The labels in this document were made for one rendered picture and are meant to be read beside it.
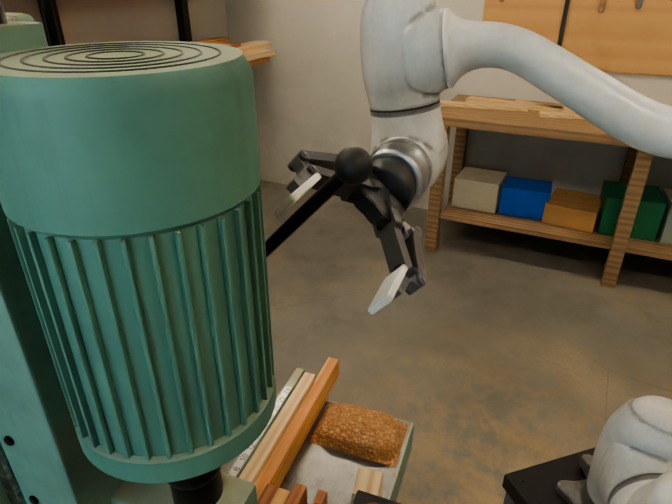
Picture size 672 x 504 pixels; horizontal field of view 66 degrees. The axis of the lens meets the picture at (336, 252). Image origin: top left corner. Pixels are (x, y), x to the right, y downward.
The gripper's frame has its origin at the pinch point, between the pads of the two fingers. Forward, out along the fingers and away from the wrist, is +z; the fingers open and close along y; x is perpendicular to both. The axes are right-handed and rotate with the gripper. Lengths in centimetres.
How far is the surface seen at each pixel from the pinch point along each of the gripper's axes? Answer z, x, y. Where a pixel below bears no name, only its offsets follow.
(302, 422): -10.0, -33.2, -18.1
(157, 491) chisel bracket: 15.4, -27.2, -5.5
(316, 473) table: -5.0, -33.2, -23.9
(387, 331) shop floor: -160, -118, -65
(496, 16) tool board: -310, -7, 10
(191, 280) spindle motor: 18.8, 2.8, 6.9
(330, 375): -21.7, -33.2, -18.4
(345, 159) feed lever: 1.6, 8.5, 5.9
